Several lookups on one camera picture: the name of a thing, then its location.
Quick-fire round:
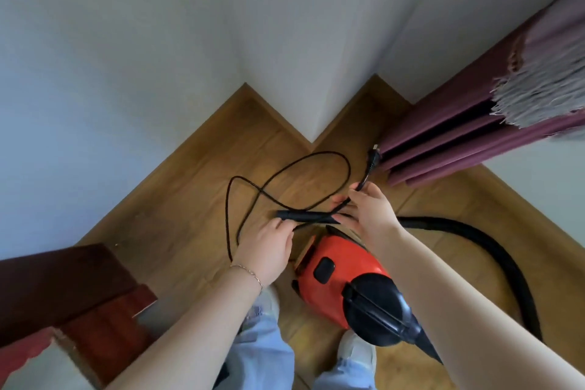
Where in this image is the person's left hand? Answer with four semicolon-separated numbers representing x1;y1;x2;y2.
230;216;297;289

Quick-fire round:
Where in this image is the person's right hand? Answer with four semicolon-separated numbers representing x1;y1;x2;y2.
330;182;408;258

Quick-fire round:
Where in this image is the black power cord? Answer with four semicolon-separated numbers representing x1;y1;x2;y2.
224;143;383;263

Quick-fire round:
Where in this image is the person's left forearm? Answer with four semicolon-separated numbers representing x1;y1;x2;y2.
105;266;264;390

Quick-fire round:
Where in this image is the person's right forearm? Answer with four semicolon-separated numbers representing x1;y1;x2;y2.
379;229;585;390

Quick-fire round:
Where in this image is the person's white left shoe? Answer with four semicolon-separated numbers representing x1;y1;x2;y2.
249;284;280;320

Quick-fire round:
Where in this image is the person's left leg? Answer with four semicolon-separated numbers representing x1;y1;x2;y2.
214;307;296;390

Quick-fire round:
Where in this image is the person's leg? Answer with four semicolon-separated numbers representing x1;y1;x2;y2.
214;307;296;390
313;357;378;390

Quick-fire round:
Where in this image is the person's right leg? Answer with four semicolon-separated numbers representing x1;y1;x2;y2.
313;357;378;390

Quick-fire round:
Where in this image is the wooden skirting board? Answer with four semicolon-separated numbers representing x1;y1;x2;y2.
75;74;585;267

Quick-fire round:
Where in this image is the purple curtain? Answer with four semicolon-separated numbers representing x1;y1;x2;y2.
378;0;585;188

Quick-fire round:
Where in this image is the grey tasselled curtain tie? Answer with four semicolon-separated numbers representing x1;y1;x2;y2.
489;37;585;139

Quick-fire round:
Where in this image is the thin silver bracelet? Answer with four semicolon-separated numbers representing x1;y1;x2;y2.
230;264;264;294

